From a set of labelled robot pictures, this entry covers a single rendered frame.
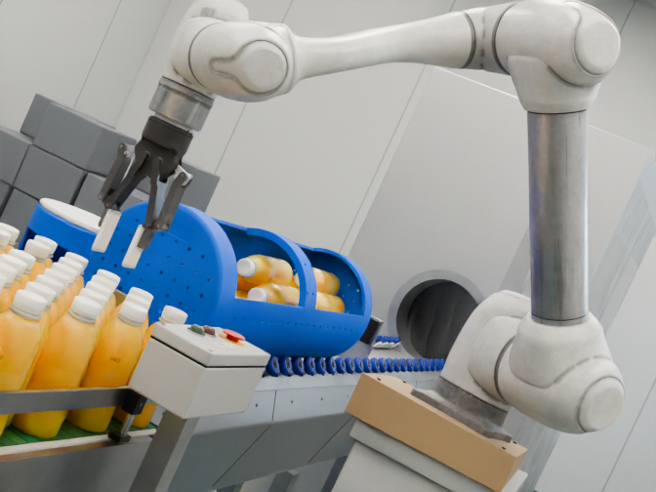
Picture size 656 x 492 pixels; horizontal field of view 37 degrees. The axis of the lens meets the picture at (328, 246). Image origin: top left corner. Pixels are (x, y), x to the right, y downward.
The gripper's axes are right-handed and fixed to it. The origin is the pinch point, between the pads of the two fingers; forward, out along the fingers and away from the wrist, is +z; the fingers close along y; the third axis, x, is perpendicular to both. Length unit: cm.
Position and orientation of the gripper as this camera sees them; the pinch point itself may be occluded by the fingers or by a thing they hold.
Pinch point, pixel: (120, 240)
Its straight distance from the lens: 158.3
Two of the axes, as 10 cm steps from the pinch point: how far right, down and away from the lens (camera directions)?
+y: -8.4, -4.0, 3.6
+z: -4.1, 9.1, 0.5
